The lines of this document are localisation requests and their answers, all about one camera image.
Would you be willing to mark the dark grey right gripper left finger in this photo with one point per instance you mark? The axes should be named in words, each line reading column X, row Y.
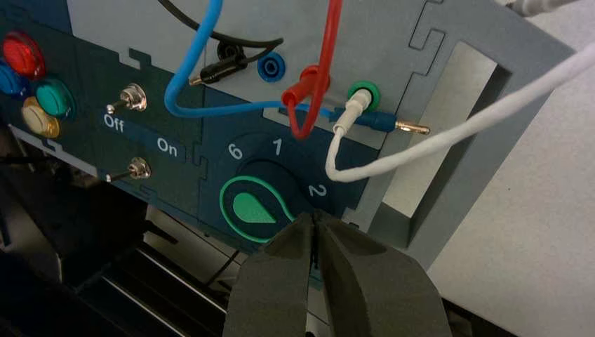
column 274, row 293

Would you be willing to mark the blue round push button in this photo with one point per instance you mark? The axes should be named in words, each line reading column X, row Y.
column 10, row 81

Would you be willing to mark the black knob with green teardrop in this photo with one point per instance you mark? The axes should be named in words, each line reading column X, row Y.
column 251, row 207

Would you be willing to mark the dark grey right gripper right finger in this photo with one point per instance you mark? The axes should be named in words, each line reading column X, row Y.
column 372, row 293

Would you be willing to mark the blue banana socket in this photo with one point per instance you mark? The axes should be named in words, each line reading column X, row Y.
column 271, row 66

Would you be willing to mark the dark teal modular control box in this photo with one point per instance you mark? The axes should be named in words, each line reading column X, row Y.
column 381, row 37

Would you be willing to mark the yellow round push button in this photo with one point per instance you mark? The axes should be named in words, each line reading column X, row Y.
column 39, row 118

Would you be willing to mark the green round push button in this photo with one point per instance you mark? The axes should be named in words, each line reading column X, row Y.
column 55, row 97

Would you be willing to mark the black banana socket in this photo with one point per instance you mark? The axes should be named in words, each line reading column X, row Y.
column 231, row 50

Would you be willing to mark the metal toggle switch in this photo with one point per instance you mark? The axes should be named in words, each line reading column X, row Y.
column 139, row 168
column 134, row 96

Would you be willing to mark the green banana socket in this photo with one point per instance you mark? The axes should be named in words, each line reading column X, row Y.
column 372, row 88

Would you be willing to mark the red round push button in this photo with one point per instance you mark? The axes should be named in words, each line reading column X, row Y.
column 22, row 55

